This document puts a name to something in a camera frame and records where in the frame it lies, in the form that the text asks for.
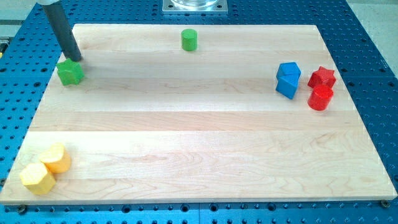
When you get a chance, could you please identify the red star block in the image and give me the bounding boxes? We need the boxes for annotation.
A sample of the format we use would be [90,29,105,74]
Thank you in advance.
[307,66,336,88]

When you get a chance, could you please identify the green star block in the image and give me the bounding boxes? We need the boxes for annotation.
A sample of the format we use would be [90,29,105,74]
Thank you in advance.
[56,58,85,86]

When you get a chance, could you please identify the light wooden board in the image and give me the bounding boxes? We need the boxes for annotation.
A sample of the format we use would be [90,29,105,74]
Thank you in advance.
[1,24,397,205]

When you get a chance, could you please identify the green cylinder block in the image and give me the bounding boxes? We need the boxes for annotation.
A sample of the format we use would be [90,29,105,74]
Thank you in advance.
[181,29,198,51]

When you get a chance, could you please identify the blue cube block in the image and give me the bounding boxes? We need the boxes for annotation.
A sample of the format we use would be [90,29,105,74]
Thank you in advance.
[275,75,299,100]

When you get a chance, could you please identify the blue pentagon block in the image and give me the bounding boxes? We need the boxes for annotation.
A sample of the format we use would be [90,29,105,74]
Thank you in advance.
[276,62,301,79]

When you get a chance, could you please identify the red cylinder block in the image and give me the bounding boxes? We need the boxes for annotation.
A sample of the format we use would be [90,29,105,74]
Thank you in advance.
[307,85,334,111]

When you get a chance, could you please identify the yellow half-round block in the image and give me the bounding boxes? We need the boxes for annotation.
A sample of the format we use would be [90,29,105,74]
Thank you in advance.
[39,142,72,174]

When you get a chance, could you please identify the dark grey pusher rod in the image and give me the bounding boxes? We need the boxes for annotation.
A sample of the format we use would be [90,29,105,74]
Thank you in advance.
[37,0,81,62]

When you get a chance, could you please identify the yellow hexagon block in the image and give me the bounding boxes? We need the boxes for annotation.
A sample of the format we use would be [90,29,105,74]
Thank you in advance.
[19,162,56,195]

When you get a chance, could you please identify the blue perforated metal plate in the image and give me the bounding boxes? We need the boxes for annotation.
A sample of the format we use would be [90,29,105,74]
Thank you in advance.
[1,0,397,223]

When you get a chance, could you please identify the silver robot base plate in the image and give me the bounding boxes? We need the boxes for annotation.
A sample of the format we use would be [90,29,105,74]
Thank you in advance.
[162,0,229,15]

